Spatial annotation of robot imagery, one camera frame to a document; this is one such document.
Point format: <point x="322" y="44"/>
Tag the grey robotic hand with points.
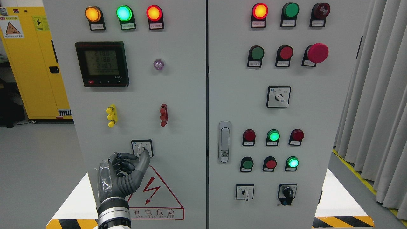
<point x="121" y="174"/>

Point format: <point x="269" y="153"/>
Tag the silver black robot forearm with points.
<point x="113" y="213"/>

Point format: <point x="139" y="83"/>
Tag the amber indicator light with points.
<point x="95" y="18"/>

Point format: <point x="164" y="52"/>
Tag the red electric danger sticker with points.
<point x="154" y="200"/>

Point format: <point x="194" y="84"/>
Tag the left white base with stripes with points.
<point x="79" y="205"/>

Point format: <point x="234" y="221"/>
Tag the white base with stripes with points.
<point x="337" y="209"/>
<point x="79" y="205"/>

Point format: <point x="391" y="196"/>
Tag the grey left cabinet door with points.
<point x="180" y="146"/>

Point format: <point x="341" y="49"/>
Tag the grey cabinet door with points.
<point x="238" y="93"/>
<point x="180" y="146"/>

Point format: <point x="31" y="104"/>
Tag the black digital power meter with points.
<point x="102" y="64"/>

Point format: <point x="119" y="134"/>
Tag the small purple indicator lens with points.
<point x="159" y="64"/>

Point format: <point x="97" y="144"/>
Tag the green push button lower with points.
<point x="246" y="164"/>

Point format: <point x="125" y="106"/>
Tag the green push button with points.
<point x="255" y="56"/>
<point x="246" y="164"/>

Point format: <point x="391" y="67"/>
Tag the dark red indicator left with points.
<point x="248" y="138"/>

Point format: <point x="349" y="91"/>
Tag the dark red indicator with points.
<point x="296" y="137"/>
<point x="248" y="138"/>

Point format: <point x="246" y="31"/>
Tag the red push button lower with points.
<point x="269" y="164"/>

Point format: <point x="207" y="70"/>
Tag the red push button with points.
<point x="269" y="164"/>
<point x="283" y="56"/>

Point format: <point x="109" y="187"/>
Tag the lit green indicator middle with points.
<point x="272" y="138"/>

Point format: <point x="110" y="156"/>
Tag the green indicator light top left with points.
<point x="126" y="18"/>

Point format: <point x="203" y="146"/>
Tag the red indicator light top left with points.
<point x="155" y="17"/>

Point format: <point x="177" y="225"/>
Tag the yellow safety cabinet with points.
<point x="26" y="35"/>

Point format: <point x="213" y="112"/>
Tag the lit green button lower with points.
<point x="292" y="163"/>

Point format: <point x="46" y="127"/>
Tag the dark red indicator right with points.
<point x="296" y="137"/>

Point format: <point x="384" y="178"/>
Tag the green push button upper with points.
<point x="255" y="56"/>

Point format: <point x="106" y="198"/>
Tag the grey right cabinet door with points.
<point x="238" y="93"/>

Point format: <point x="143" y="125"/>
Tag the red push button upper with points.
<point x="283" y="56"/>

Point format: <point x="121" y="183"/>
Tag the red lit indicator right door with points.
<point x="258" y="15"/>

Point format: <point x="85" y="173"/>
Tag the right white base with stripes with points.
<point x="337" y="209"/>

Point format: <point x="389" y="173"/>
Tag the red emergency stop mushroom button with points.
<point x="315" y="54"/>

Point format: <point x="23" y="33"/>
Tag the dark green indicator right top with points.
<point x="289" y="14"/>

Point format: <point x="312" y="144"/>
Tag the grey curtain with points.
<point x="372" y="132"/>

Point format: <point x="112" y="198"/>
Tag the dark red buzzer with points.
<point x="319" y="14"/>

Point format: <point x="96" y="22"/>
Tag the yellow terminal post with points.
<point x="112" y="115"/>

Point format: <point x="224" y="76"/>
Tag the red terminal post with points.
<point x="164" y="115"/>

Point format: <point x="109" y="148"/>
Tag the silver door lock handle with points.
<point x="224" y="141"/>

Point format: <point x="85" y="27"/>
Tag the lower white rotary selector switch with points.
<point x="244" y="192"/>

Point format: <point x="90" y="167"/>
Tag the black key selector switch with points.
<point x="286" y="193"/>

